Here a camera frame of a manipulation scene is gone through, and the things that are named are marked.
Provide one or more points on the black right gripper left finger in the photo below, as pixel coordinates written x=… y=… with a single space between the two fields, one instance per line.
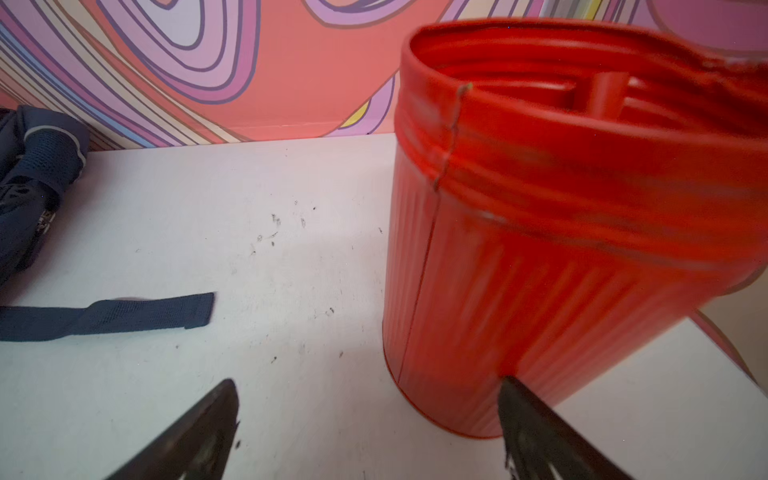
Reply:
x=196 y=446

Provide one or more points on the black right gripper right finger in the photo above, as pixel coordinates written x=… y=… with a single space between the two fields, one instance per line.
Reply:
x=539 y=444

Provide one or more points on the navy blue student backpack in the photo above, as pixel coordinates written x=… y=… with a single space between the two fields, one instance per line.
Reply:
x=43 y=152

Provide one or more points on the red ribbed metal pen cup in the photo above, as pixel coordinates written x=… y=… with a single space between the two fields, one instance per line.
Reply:
x=563 y=193

